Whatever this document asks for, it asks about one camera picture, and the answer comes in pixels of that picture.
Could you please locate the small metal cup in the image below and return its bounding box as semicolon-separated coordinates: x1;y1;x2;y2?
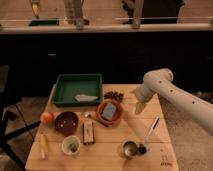
122;141;138;158

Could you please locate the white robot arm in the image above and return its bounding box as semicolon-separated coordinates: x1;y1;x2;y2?
134;68;213;136

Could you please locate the black chair frame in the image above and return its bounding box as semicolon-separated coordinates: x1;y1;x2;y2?
0;64;42;169

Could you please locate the dark brown bowl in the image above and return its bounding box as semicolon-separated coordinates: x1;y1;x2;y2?
55;111;79;136

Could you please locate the green plastic tray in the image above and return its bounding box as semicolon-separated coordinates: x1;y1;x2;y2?
52;74;102;107

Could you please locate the brown rectangular block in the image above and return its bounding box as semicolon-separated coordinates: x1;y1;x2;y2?
83;121;95;144

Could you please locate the green item on counter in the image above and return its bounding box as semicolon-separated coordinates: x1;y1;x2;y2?
29;19;59;26

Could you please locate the blue sponge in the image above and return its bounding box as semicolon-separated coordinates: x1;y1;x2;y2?
102;103;116;121

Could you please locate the white handled black brush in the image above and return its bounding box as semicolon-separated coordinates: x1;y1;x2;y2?
138;117;160;155

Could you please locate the yellow banana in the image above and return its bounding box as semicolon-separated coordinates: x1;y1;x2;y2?
40;134;49;159

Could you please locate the wooden handled spoon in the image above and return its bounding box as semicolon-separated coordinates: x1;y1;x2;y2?
83;112;109;127

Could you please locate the dark red grape bunch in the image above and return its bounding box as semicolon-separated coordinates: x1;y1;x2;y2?
104;91;124;102

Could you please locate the red orange apple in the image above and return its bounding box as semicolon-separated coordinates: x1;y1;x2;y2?
40;112;54;125

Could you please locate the white cloth in tray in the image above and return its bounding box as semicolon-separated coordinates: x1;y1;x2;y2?
75;94;98;102

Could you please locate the orange terracotta bowl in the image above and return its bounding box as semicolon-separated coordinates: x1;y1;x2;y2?
97;100;123;125

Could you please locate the white cup with greens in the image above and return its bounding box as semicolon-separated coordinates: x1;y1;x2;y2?
61;136;81;156

